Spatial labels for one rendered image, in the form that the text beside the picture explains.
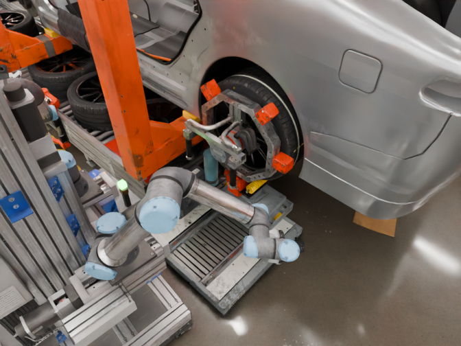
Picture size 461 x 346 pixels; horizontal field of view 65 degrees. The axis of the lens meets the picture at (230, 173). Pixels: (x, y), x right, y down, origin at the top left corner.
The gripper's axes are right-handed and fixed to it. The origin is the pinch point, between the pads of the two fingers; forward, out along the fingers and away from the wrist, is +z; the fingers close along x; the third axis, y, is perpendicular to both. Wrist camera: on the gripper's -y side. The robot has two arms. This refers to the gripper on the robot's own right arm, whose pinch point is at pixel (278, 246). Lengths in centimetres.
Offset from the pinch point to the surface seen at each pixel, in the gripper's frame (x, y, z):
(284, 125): -60, -7, 20
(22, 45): -164, 202, 150
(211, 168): -43, 31, 58
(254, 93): -77, 9, 19
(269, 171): -39, -2, 37
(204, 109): -76, 35, 45
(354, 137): -48, -33, -6
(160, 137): -63, 64, 63
